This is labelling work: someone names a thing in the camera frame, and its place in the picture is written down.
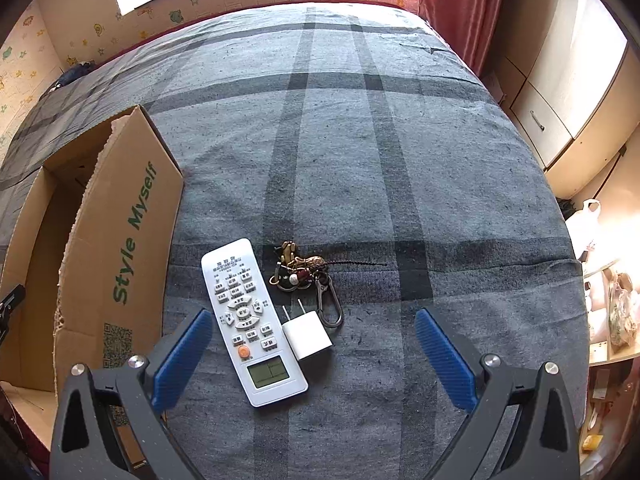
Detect white plastic bag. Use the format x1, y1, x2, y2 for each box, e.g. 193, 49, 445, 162
565, 199, 603, 261

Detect white remote control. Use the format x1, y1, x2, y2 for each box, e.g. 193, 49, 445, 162
201, 238, 309, 408

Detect brass keychain with carabiner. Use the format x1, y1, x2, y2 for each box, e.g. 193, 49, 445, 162
269, 241, 388, 329

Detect brown cardboard box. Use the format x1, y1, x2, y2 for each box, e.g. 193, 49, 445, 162
0, 104, 185, 461

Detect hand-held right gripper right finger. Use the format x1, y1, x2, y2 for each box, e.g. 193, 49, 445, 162
414, 307, 583, 480

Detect clear plastic bag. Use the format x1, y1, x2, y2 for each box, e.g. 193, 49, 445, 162
607, 272, 640, 348

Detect white charger plug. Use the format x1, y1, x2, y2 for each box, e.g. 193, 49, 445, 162
281, 299, 334, 362

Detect grey plaid bed sheet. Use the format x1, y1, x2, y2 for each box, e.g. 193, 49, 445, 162
0, 2, 591, 480

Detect dark blue cloth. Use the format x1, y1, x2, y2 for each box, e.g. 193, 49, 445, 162
52, 60, 96, 88

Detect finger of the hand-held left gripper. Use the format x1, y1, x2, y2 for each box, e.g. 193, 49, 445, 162
0, 284, 27, 346

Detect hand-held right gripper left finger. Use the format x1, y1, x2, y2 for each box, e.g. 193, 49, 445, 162
50, 307, 215, 480

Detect wooden shelf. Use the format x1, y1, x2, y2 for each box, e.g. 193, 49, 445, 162
582, 257, 640, 461

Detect cream wardrobe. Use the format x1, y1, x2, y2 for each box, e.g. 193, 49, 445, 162
507, 0, 640, 201

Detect red curtain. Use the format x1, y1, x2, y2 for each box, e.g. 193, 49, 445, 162
417, 0, 515, 78

